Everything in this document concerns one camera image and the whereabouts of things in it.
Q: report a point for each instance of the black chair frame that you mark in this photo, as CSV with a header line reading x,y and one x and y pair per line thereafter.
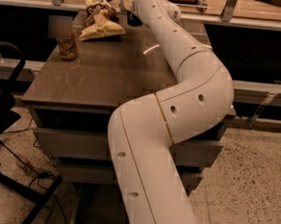
x,y
7,119

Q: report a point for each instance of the brown chip bag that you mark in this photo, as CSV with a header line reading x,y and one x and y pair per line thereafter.
x,y
102,21

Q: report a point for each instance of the upper grey drawer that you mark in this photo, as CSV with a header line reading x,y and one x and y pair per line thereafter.
x,y
94,146

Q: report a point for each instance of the grey drawer cabinet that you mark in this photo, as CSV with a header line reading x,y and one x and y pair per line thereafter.
x,y
82,94

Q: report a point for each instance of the grey drawer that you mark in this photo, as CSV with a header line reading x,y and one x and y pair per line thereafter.
x,y
105,175
94,146

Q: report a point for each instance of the bottom open drawer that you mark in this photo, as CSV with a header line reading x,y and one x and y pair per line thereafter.
x,y
99,204

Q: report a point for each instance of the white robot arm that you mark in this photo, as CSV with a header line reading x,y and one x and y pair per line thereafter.
x,y
141,131

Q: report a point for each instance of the metal rail shelf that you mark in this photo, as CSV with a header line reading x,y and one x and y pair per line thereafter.
x,y
245,13

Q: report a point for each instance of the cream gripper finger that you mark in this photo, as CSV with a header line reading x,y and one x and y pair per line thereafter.
x,y
127,4

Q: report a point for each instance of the middle grey drawer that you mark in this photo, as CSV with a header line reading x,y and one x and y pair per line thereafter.
x,y
105,175

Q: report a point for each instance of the blue pepsi can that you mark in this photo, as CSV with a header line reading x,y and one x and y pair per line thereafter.
x,y
132,20

